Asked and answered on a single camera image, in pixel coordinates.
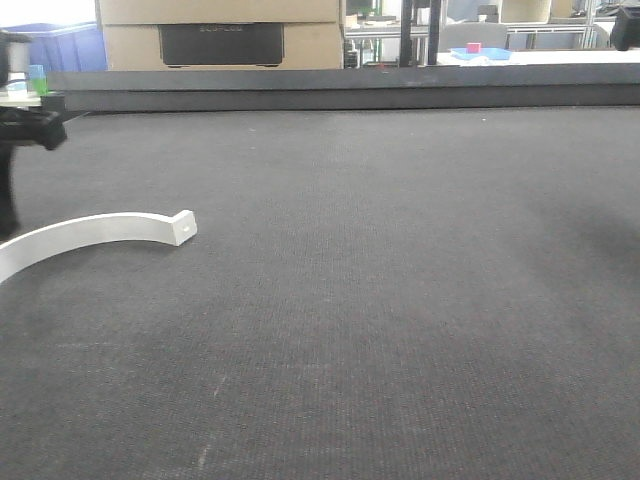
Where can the black raised table edge board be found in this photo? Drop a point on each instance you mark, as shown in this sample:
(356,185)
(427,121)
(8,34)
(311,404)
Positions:
(345,88)

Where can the large cardboard box with label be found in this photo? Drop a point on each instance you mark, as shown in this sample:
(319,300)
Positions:
(150,35)

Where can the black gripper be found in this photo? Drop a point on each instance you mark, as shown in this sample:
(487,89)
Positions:
(43,128)

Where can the blue plastic bin at window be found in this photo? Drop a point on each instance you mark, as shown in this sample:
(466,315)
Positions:
(65,48)

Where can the white curved PVC pipe clamp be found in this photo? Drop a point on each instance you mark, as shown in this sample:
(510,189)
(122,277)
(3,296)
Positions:
(52,240)

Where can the small blue and green cubes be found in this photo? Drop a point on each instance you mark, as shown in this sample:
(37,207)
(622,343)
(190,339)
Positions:
(38,80)

